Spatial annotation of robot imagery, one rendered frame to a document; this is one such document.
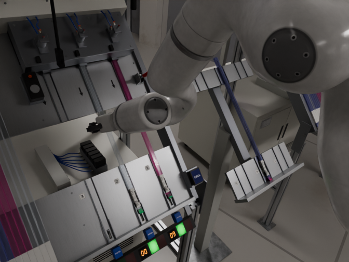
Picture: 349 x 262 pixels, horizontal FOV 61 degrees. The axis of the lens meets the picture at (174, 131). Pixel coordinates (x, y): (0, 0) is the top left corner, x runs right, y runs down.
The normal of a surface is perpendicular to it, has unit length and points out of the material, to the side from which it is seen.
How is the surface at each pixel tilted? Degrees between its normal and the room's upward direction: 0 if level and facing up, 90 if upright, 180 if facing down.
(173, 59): 97
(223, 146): 90
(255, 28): 79
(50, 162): 0
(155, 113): 54
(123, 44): 44
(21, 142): 0
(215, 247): 0
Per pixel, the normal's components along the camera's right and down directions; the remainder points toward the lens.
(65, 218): 0.49, -0.23
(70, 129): 0.09, -0.81
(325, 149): -0.97, -0.11
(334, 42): 0.12, 0.20
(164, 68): -0.59, 0.52
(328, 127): -0.91, -0.39
